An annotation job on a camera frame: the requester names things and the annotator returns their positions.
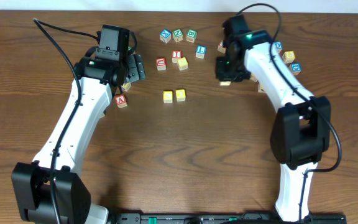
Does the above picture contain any yellow C block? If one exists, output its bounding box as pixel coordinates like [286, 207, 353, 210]
[163, 91, 173, 103]

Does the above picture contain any blue d block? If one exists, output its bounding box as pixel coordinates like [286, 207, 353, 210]
[288, 63, 301, 75]
[274, 41, 283, 53]

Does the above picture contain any green N block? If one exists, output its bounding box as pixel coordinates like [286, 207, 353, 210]
[172, 29, 183, 42]

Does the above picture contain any red A block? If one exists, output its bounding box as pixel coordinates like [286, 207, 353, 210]
[114, 95, 127, 108]

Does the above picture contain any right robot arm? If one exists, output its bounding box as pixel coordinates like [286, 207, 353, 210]
[216, 29, 331, 222]

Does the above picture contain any yellow o block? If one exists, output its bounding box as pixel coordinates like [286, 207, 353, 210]
[175, 89, 186, 102]
[250, 74, 258, 82]

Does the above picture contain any blue X block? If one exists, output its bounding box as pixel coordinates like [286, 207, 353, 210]
[160, 29, 172, 44]

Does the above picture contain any red U block middle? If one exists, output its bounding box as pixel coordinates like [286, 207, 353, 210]
[156, 57, 167, 71]

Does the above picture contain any yellow G block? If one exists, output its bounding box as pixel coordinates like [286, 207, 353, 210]
[121, 83, 132, 91]

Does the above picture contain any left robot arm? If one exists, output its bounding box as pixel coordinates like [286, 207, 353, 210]
[11, 54, 145, 223]

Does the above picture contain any yellow 8 block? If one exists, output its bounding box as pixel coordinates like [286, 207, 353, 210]
[282, 51, 295, 64]

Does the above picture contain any green B block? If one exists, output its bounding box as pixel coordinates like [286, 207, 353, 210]
[186, 29, 198, 43]

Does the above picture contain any blue D block lower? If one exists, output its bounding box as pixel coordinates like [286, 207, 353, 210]
[288, 63, 301, 75]

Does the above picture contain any green R block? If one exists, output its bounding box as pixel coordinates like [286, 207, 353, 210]
[219, 82, 231, 86]

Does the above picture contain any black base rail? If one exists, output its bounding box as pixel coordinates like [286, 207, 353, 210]
[108, 212, 347, 224]

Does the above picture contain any blue L block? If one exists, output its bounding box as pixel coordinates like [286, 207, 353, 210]
[195, 45, 206, 58]

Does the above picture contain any red i block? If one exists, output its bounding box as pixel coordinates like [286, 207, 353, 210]
[218, 40, 226, 54]
[172, 50, 181, 63]

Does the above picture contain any yellow K block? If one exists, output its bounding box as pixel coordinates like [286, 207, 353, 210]
[258, 83, 265, 93]

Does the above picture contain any yellow S block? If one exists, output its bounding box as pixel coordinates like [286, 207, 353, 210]
[177, 57, 188, 70]

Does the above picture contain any blue D block upper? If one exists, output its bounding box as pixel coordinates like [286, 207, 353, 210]
[274, 41, 283, 53]

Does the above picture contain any red I block right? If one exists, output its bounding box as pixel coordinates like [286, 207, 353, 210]
[218, 40, 226, 54]

